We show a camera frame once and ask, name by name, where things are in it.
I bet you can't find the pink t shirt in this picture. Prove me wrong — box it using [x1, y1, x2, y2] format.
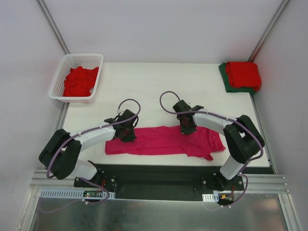
[105, 126, 226, 161]

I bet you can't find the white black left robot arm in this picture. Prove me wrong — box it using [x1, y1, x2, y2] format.
[38, 109, 139, 187]

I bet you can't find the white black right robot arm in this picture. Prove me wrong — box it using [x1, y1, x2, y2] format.
[173, 100, 264, 190]

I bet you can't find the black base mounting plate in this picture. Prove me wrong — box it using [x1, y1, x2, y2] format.
[73, 163, 248, 200]

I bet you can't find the folded green t shirt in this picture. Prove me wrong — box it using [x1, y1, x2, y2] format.
[218, 63, 256, 95]

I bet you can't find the crumpled red t shirt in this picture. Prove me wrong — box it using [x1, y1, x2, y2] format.
[63, 66, 99, 97]

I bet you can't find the folded red t shirt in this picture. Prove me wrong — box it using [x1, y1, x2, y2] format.
[226, 62, 262, 91]

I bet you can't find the white plastic laundry basket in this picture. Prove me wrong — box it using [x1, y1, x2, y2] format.
[49, 53, 104, 103]

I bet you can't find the right white slotted cable duct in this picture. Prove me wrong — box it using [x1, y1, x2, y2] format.
[202, 193, 219, 203]

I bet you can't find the white slotted cable duct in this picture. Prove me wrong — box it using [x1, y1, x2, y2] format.
[40, 189, 116, 200]
[202, 193, 219, 203]

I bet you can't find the aluminium frame rail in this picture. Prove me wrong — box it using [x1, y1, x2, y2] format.
[30, 168, 77, 190]

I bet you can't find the left white slotted cable duct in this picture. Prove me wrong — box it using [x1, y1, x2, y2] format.
[40, 189, 116, 200]

